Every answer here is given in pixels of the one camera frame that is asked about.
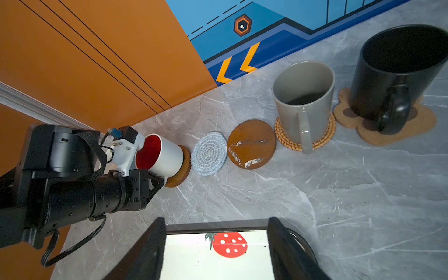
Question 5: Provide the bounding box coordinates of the paw shaped wooden coaster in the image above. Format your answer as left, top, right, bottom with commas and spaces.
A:
334, 87, 436, 147

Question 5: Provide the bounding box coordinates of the tan rattan coaster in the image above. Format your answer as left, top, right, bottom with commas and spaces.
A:
274, 113, 337, 152

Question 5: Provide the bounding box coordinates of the light brown wooden coaster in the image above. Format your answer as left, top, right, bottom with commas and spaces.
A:
165, 145, 191, 188

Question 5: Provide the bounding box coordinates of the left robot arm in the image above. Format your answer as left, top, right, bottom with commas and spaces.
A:
1, 124, 165, 249

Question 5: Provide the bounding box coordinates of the blue grey woven coaster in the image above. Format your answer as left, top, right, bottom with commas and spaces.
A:
191, 132, 227, 176

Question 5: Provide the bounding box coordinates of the grey mug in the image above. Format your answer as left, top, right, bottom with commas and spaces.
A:
273, 61, 336, 154

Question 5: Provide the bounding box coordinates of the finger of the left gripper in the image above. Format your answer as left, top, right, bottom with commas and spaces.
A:
147, 175, 166, 203

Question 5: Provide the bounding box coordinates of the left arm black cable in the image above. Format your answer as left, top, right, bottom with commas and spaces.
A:
40, 215, 107, 268

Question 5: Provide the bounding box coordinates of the white strawberry serving tray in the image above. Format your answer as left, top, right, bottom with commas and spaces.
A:
159, 218, 319, 280

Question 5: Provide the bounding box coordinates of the left aluminium corner post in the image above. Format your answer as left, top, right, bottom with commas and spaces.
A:
1, 82, 94, 130

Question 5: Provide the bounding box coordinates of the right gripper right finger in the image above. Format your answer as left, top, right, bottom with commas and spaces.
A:
267, 217, 330, 280

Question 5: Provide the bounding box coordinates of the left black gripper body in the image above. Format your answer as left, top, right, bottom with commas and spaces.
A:
42, 169, 151, 228

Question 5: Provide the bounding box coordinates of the dark brown worn coaster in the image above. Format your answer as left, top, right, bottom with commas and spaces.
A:
227, 120, 277, 170

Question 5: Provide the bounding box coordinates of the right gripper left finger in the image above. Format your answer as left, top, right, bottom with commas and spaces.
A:
105, 217, 167, 280

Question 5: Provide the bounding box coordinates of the black mug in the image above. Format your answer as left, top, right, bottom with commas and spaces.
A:
348, 24, 448, 135

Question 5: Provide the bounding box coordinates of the red interior white mug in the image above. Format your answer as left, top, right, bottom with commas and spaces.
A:
135, 134, 183, 177

